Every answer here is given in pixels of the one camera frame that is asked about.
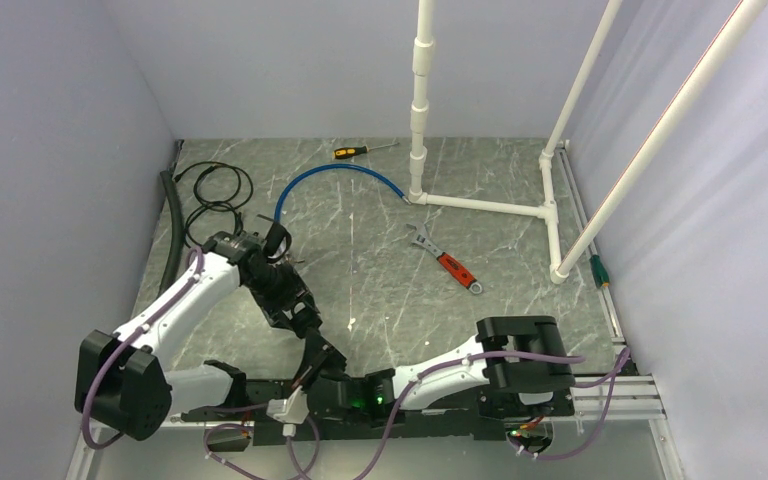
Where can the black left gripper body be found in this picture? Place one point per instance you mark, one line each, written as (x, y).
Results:
(278, 290)

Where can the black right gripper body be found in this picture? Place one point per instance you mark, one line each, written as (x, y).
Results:
(329, 362)

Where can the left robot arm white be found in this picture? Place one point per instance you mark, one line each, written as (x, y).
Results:
(121, 379)

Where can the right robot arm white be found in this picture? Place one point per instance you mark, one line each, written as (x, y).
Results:
(519, 355)

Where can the black foam tube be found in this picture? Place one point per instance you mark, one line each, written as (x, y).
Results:
(177, 232)

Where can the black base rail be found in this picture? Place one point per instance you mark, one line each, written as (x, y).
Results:
(480, 413)

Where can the orange handled screwdriver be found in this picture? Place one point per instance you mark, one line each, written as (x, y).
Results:
(347, 152)

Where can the red handled adjustable wrench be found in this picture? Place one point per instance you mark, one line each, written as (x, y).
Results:
(455, 269)

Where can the green handled screwdriver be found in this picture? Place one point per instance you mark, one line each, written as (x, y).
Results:
(599, 272)

